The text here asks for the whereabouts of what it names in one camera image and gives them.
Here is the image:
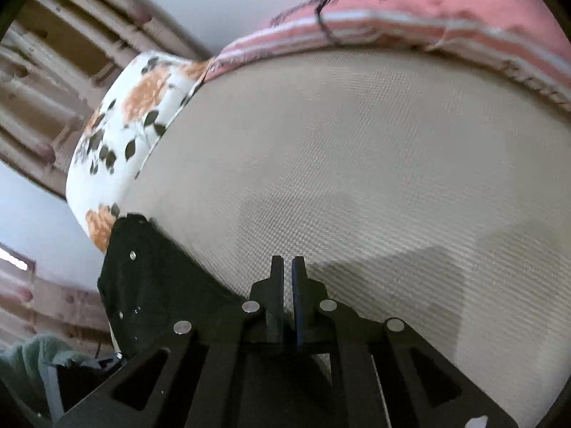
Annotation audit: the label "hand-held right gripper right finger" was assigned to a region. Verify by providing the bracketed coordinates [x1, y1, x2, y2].
[291, 256, 519, 428]

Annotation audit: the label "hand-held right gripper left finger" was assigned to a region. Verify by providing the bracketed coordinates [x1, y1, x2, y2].
[52, 255, 286, 428]

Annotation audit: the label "black pants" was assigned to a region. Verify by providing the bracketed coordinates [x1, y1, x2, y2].
[97, 214, 268, 363]

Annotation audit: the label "white orange floral pillow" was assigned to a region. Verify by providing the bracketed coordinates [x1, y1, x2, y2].
[65, 51, 216, 256]

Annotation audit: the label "green towel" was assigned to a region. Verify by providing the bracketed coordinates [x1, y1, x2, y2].
[0, 333, 91, 416]

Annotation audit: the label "pink tree print pillow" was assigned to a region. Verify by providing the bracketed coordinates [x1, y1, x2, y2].
[209, 0, 571, 113]

